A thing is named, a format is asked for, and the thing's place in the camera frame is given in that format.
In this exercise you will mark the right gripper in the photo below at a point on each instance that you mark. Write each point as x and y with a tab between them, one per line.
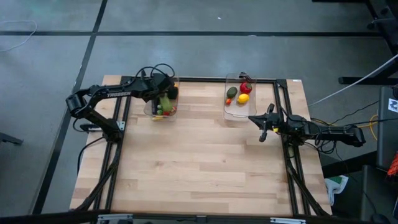
276	123

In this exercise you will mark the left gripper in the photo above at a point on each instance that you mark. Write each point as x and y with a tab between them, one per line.
161	85

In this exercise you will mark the green cucumber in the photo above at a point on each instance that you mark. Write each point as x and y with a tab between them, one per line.
165	104

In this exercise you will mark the round green toy vegetable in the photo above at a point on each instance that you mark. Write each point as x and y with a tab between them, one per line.
160	112

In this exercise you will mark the yellow lemon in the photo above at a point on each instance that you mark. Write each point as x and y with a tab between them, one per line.
243	98

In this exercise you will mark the yellow corn cob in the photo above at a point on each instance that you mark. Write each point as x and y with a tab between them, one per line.
157	118

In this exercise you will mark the large red tomato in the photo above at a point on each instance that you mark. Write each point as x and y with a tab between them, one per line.
245	87

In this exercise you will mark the small orange-red tomato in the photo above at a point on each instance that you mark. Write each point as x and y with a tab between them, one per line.
228	101

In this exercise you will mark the dark green avocado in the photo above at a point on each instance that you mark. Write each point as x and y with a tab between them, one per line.
231	92

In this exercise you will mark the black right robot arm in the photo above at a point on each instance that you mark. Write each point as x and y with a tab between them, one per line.
335	133

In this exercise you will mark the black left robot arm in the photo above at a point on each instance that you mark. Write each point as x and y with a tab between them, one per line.
118	94

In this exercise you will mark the clear plastic bin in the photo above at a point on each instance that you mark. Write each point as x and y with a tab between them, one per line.
239	112
147	109

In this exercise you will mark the black desk foot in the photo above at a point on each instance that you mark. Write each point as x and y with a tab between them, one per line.
345	80

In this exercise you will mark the green and white cloth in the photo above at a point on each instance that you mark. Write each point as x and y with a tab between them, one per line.
337	183

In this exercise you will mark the black cabinet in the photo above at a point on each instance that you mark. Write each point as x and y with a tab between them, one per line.
387	137

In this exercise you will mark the dark furniture stand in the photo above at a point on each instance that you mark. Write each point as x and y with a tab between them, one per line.
373	193

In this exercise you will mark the white label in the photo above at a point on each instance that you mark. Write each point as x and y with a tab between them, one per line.
393	105

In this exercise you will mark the orange-red object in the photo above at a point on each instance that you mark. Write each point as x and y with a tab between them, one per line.
394	165

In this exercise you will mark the black chair base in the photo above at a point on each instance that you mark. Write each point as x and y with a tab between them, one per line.
385	21

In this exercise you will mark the dark chair leg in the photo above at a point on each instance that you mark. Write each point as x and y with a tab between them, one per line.
11	139

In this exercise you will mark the black frame bracket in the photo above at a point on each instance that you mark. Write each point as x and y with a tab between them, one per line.
244	75
142	74

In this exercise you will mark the black table frame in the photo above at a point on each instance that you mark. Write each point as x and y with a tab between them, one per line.
202	79

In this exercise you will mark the silver bracket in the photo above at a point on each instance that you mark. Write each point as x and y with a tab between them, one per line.
115	217
287	220

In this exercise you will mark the black edge rail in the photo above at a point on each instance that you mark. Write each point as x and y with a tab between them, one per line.
46	217

